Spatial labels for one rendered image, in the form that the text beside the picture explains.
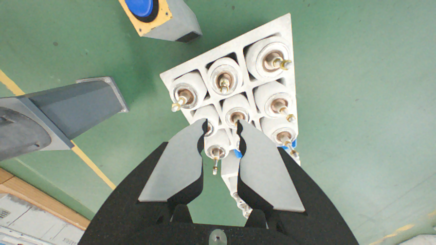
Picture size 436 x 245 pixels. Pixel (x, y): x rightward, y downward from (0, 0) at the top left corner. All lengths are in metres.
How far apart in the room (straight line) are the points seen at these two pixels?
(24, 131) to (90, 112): 0.16
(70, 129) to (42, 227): 1.93
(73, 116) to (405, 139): 1.58
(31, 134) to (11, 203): 1.73
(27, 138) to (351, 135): 1.33
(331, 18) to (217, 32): 0.40
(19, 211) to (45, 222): 0.28
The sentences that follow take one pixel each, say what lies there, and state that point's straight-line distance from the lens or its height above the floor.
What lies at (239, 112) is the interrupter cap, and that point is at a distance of 0.35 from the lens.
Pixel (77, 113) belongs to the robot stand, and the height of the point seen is 0.21.
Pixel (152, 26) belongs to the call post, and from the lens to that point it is 0.28.
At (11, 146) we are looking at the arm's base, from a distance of 0.63.
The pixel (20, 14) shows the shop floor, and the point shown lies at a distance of 0.98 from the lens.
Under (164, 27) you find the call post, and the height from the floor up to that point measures 0.29.
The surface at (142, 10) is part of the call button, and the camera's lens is 0.27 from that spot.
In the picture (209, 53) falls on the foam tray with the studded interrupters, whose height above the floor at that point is 0.18.
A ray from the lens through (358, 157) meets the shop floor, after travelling 1.18.
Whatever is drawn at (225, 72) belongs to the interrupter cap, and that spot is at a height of 0.25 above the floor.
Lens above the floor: 0.57
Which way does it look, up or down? 58 degrees down
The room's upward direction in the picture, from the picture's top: 174 degrees counter-clockwise
